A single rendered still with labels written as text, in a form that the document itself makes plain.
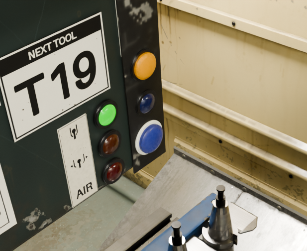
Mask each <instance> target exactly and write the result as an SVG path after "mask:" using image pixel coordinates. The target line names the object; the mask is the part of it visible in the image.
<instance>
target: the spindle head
mask: <svg viewBox="0 0 307 251"><path fill-rule="evenodd" d="M99 11H100V12H101V13H102V24H103V32H104V40H105V49H106V57H107V65H108V73H109V81H110V89H108V90H106V91H104V92H103V93H101V94H99V95H97V96H96V97H94V98H92V99H90V100H88V101H87V102H85V103H83V104H81V105H80V106H78V107H76V108H74V109H73V110H71V111H69V112H67V113H66V114H64V115H62V116H60V117H58V118H57V119H55V120H53V121H52V122H50V123H48V124H46V125H44V126H43V127H41V128H39V129H37V130H36V131H34V132H32V133H30V134H29V135H27V136H25V137H23V138H22V139H20V140H18V141H16V142H14V141H13V138H12V134H11V130H10V126H9V122H8V118H7V114H6V110H5V107H4V103H3V99H2V95H1V91H0V104H1V106H0V165H1V169H2V172H3V176H4V179H5V183H6V186H7V190H8V193H9V197H10V201H11V204H12V208H13V211H14V215H15V218H16V222H17V224H15V225H14V226H12V227H11V228H9V229H8V230H6V231H5V232H3V233H2V234H0V251H13V250H14V249H16V248H17V247H19V246H20V245H21V244H23V243H24V242H26V241H27V240H29V239H30V238H32V237H33V236H34V235H36V234H37V233H39V232H40V231H42V230H43V229H45V228H46V227H47V226H49V225H50V224H52V223H53V222H55V221H56V220H58V219H59V218H60V217H62V216H63V215H65V214H66V213H68V212H69V211H71V210H72V209H73V208H75V207H76V206H78V205H79V204H81V203H82V202H83V201H82V202H81V203H79V204H78V205H76V206H75V207H72V204H71V199H70V193H69V188H68V183H67V178H66V173H65V168H64V163H63V158H62V153H61V148H60V143H59V138H58V133H57V129H59V128H61V127H63V126H64V125H66V124H68V123H69V122H71V121H73V120H75V119H76V118H78V117H80V116H81V115H83V114H86V115H87V121H88V128H89V134H90V141H91V147H92V153H93V160H94V166H95V173H96V179H97V185H98V191H99V190H101V189H102V188H104V187H105V186H106V185H107V184H106V183H104V182H103V180H102V170H103V168H104V166H105V165H106V163H107V162H108V161H109V160H111V159H112V158H114V157H119V158H121V159H122V160H123V161H124V172H123V174H124V173H125V172H127V171H128V170H130V169H131V168H132V167H133V165H132V156H131V146H130V136H129V127H128V117H127V108H126V98H125V89H124V79H123V69H122V60H121V53H120V44H119V35H118V25H117V15H116V6H115V0H0V57H1V56H4V55H6V54H8V53H10V52H12V51H15V50H17V49H19V48H21V47H23V46H26V45H28V44H30V43H32V42H34V41H36V40H38V39H40V38H42V37H45V36H47V35H49V34H51V33H53V32H56V31H58V30H60V29H62V28H64V27H67V26H69V25H71V24H73V23H75V22H77V21H80V20H82V19H84V18H86V17H88V16H91V15H93V14H95V13H97V12H99ZM107 99H111V100H113V101H115V102H116V103H117V106H118V114H117V117H116V120H115V121H114V123H113V124H112V125H111V126H109V127H108V128H105V129H100V128H98V127H96V126H95V124H94V120H93V117H94V112H95V110H96V108H97V106H98V105H99V104H100V103H101V102H102V101H104V100H107ZM110 129H115V130H117V131H119V132H120V134H121V144H120V147H119V149H118V151H117V152H116V153H115V154H114V155H112V156H111V157H108V158H104V157H102V156H100V155H99V153H98V143H99V140H100V138H101V137H102V135H103V134H104V133H105V132H107V131H108V130H110ZM98 191H97V192H98ZM95 193H96V192H95ZM95 193H94V194H95ZM92 195H93V194H92ZM92 195H91V196H92ZM89 197H90V196H89ZM89 197H88V198H89ZM88 198H87V199H88ZM85 200H86V199H85ZM85 200H84V201H85Z"/></svg>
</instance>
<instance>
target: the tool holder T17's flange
mask: <svg viewBox="0 0 307 251"><path fill-rule="evenodd" d="M231 223H232V229H233V234H232V236H231V237H230V238H229V239H227V240H224V241H217V240H214V239H212V238H211V237H210V236H209V235H208V233H207V228H205V227H203V229H202V237H203V238H202V240H203V241H204V242H205V243H206V244H208V245H209V246H211V247H213V248H215V249H217V250H218V251H232V248H231V246H232V245H233V244H235V245H237V244H238V228H237V226H236V225H235V224H234V223H233V222H231Z"/></svg>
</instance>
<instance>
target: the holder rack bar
mask: <svg viewBox="0 0 307 251"><path fill-rule="evenodd" d="M215 197H216V194H215V193H213V192H212V193H210V194H209V195H208V196H207V197H205V198H204V199H203V200H202V201H201V202H199V203H198V204H197V205H196V206H194V207H193V208H192V209H191V210H190V211H188V212H187V213H186V214H185V215H183V216H182V217H181V218H180V219H179V220H177V221H179V222H180V223H181V228H180V231H181V232H182V236H183V237H184V238H185V241H186V240H187V239H189V238H190V237H191V236H192V235H195V236H197V237H199V236H200V235H201V234H202V229H203V227H205V228H208V221H209V219H210V214H211V210H212V205H213V202H214V200H215ZM172 231H173V228H172V226H170V227H169V228H168V229H167V230H165V231H164V232H163V233H162V234H161V235H159V236H158V237H157V238H156V239H154V240H153V241H152V242H151V243H150V244H148V245H147V246H146V247H145V248H143V249H142V250H141V251H167V250H168V243H169V238H170V237H171V233H172Z"/></svg>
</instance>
